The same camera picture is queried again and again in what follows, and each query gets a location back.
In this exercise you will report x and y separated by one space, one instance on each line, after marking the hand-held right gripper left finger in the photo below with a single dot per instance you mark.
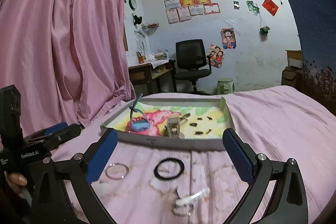
101 154

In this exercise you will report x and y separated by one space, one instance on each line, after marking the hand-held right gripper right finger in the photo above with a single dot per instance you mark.
237 154

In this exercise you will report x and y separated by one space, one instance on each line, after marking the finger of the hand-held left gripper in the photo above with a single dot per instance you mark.
65 133
56 127

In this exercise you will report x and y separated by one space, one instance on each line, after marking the clear bangle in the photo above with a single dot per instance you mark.
108 173

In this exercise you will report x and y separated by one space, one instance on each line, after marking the grey tray with colourful lining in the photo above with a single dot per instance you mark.
204 144

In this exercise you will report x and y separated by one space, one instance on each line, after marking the blue wrist watch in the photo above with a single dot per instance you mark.
139 125

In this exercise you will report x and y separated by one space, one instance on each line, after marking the clear hair clip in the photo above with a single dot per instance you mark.
194 196

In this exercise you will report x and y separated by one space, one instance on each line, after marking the person's left hand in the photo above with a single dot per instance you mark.
17 180

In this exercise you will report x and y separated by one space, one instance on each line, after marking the pink bed sheet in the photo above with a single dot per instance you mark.
275 121

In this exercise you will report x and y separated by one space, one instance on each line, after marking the green plastic stool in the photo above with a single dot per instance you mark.
225 85

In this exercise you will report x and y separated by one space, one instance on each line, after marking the dark bag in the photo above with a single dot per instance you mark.
291 78

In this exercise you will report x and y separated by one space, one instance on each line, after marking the wooden desk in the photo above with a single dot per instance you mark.
139 67

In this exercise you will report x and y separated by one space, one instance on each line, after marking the pink curtain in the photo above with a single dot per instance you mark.
65 29

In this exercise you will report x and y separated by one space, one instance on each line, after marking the orange box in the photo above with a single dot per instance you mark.
141 58

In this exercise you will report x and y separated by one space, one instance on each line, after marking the black office chair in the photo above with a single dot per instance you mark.
190 54

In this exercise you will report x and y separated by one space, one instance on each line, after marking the wooden cabinet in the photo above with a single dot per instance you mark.
294 57

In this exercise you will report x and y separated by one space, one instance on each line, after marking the stack of books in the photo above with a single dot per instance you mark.
160 55

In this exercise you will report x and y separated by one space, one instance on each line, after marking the blue printed curtain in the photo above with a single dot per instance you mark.
315 29

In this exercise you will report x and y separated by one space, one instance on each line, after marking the cartoon family wall poster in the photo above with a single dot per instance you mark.
216 56

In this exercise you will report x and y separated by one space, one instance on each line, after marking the cartoon character wall poster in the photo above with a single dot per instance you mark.
228 38

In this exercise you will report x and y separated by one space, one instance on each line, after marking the white wall papers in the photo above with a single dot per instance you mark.
141 39

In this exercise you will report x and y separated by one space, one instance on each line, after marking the green wall pouch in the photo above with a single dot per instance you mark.
265 30

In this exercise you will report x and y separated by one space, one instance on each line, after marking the small black wall fan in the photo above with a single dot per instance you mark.
137 19

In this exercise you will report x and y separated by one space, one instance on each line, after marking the round wall clock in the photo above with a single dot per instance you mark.
132 3

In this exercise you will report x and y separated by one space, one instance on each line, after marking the green wall photos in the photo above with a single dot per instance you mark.
251 6

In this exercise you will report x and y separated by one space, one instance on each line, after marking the small wall photo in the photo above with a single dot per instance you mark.
236 5

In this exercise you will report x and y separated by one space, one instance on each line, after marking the red diamond wall paper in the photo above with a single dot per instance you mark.
270 5

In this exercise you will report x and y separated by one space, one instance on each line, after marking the group of wall certificates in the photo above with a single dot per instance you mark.
183 1

